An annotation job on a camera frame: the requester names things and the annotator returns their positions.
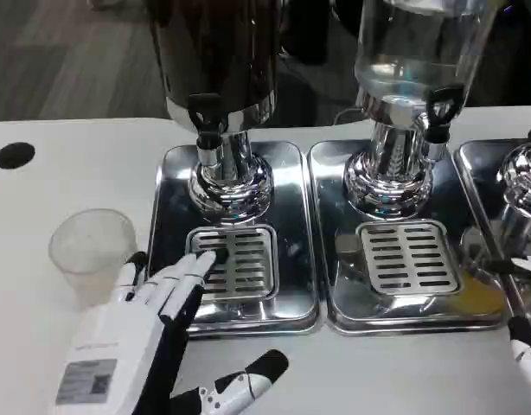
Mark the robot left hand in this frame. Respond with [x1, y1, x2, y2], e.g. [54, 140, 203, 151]
[54, 249, 290, 415]

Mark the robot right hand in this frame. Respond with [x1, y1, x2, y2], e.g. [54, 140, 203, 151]
[484, 254, 531, 415]

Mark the clear ribbed glass cup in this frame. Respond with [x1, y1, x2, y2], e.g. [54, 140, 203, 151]
[48, 208, 139, 309]

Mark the slotted steel drip grid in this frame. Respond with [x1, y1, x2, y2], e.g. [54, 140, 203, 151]
[184, 224, 279, 303]
[355, 219, 464, 297]

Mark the chrome drink dispenser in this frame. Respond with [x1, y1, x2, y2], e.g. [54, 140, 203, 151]
[495, 128, 531, 271]

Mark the black round counter grommet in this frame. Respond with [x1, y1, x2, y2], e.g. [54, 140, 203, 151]
[0, 140, 37, 170]

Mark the black dispenser tap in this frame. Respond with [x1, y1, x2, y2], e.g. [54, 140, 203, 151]
[422, 85, 466, 162]
[187, 92, 227, 168]

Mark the dark drink dispenser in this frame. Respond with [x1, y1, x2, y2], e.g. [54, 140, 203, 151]
[147, 0, 278, 227]

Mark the clear water drink dispenser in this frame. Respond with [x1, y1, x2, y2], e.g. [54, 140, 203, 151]
[342, 0, 501, 220]

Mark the thin white cable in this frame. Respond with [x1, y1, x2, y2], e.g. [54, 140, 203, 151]
[333, 105, 367, 125]

